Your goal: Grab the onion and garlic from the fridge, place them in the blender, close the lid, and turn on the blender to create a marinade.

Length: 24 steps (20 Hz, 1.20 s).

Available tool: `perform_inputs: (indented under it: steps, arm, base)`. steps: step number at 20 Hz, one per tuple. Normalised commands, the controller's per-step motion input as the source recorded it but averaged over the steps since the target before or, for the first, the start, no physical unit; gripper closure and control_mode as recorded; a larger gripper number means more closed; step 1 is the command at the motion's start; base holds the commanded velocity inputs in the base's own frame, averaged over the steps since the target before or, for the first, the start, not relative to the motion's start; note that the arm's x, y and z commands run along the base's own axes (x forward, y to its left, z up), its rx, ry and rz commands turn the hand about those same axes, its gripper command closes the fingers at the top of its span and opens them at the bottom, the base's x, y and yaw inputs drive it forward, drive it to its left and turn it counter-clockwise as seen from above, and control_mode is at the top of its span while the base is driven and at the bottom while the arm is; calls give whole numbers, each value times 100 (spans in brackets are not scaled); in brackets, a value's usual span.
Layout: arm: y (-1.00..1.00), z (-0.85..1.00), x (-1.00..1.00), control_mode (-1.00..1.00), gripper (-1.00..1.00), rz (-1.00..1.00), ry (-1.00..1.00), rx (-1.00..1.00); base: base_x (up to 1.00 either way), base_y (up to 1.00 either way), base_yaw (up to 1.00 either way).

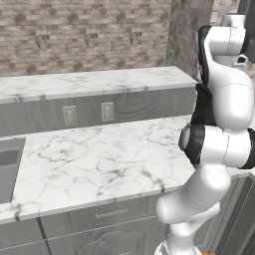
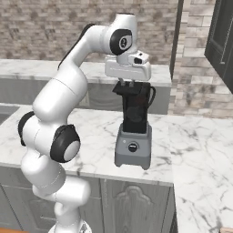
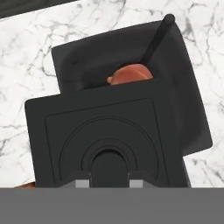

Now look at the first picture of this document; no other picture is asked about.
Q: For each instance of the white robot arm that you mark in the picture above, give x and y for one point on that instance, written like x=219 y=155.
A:
x=229 y=109

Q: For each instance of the grey sink basin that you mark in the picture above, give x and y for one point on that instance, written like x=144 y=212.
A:
x=8 y=169

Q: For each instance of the grey drawer front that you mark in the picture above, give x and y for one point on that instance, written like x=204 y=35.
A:
x=99 y=214
x=20 y=233

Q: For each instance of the grey fridge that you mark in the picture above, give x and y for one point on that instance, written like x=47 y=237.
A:
x=247 y=26

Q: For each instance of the grey cupboard door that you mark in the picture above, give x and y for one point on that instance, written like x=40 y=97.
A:
x=109 y=240
x=25 y=248
x=237 y=219

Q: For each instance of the grey wall outlet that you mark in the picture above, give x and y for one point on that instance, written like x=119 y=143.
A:
x=69 y=115
x=107 y=111

